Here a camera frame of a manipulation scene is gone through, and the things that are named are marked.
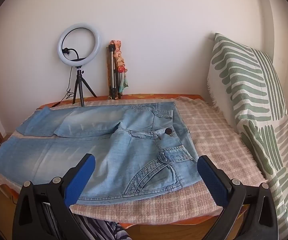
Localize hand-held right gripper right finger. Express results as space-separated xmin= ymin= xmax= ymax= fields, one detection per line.
xmin=196 ymin=155 xmax=277 ymax=240

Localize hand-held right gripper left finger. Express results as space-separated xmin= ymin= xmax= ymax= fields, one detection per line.
xmin=12 ymin=153 xmax=96 ymax=240

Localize light blue denim pants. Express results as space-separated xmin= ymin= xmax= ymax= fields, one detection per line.
xmin=0 ymin=102 xmax=203 ymax=207

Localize pink plaid blanket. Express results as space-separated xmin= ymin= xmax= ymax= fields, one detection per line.
xmin=0 ymin=96 xmax=268 ymax=227

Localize person's patterned clothing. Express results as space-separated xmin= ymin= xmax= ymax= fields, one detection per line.
xmin=76 ymin=215 xmax=132 ymax=240

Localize orange bed sheet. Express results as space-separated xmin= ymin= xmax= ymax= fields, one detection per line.
xmin=9 ymin=94 xmax=247 ymax=230

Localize green striped white pillow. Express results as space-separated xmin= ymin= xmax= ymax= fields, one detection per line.
xmin=206 ymin=32 xmax=288 ymax=240

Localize folded silver tripod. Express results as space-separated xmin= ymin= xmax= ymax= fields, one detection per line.
xmin=107 ymin=44 xmax=122 ymax=100

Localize folded tripod with scarf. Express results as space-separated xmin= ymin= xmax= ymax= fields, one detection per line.
xmin=110 ymin=39 xmax=129 ymax=94

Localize black ring light cable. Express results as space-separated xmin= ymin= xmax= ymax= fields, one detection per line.
xmin=51 ymin=67 xmax=75 ymax=107

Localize ring light on black tripod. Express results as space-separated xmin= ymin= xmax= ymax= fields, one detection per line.
xmin=57 ymin=23 xmax=102 ymax=107

